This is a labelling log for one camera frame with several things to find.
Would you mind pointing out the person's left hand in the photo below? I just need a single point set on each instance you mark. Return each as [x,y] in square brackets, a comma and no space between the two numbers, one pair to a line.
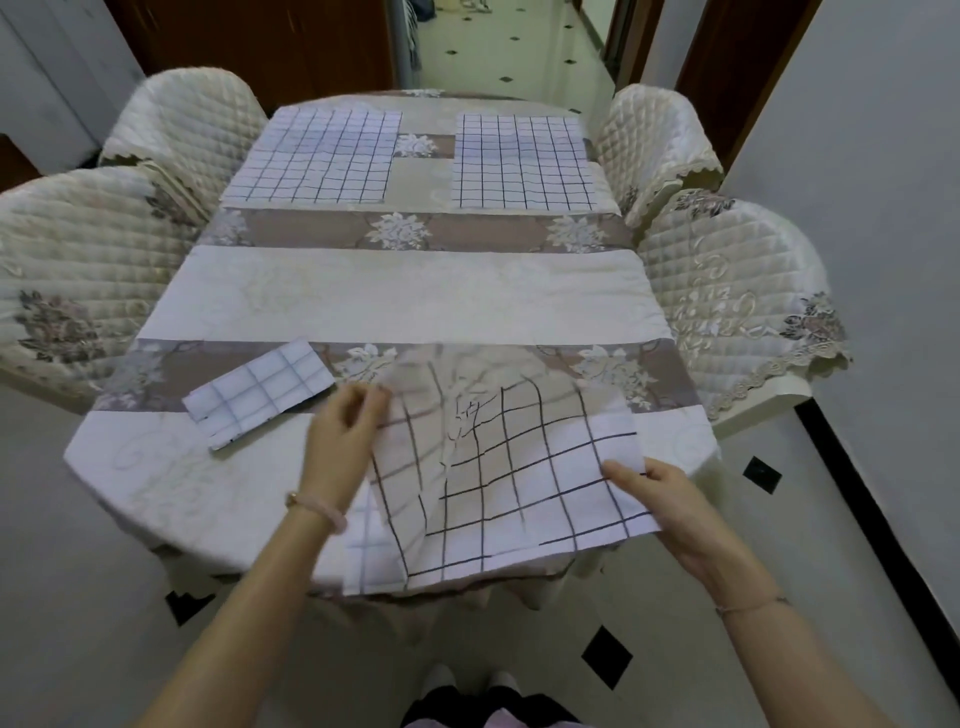
[334,457]

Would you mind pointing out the person's right hand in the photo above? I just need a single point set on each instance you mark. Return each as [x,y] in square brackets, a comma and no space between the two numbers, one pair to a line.
[690,525]

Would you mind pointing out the person's right thumb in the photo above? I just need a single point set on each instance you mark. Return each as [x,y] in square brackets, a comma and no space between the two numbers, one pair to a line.
[626,478]

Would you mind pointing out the person's left fingers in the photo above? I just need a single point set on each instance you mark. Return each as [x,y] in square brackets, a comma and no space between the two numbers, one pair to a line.
[364,405]

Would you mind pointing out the white black-grid cloth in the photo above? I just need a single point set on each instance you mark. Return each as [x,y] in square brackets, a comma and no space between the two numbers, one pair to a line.
[510,480]

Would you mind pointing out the person's right forearm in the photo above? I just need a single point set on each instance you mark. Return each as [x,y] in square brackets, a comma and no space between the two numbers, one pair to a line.
[802,667]

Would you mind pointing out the person's left forearm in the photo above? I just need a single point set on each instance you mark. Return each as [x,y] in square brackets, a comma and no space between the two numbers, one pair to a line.
[247,622]

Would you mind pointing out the folded white grid cloth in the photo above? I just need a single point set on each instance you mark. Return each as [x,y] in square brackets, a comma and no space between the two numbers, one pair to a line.
[259,391]

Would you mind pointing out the floral striped tablecloth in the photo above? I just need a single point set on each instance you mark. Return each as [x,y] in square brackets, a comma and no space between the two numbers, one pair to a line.
[405,292]

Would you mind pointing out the white blue-grid cloth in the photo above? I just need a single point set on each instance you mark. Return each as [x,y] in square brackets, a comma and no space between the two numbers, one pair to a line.
[371,555]

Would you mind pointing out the quilted cream covered chair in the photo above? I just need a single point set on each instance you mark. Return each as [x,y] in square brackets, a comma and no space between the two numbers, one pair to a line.
[739,300]
[75,277]
[656,142]
[184,120]

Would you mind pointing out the white shoe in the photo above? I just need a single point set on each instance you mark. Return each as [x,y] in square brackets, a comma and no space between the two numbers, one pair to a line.
[439,680]
[504,681]

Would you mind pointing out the flat white grid cloth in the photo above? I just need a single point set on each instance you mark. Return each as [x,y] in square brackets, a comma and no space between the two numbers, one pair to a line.
[521,161]
[315,157]

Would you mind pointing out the black baseboard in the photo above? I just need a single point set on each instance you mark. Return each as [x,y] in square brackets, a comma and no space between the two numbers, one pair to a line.
[877,540]

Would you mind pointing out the person's dark clothing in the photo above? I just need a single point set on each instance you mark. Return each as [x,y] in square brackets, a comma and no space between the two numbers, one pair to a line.
[487,712]

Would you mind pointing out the brown wooden door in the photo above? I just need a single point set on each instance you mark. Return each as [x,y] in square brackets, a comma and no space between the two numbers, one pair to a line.
[262,37]

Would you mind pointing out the white cabinet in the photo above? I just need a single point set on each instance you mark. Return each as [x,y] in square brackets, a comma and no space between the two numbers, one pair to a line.
[52,75]

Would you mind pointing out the brown wooden door frame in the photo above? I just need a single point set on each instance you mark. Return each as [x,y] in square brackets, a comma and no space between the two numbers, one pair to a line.
[739,67]

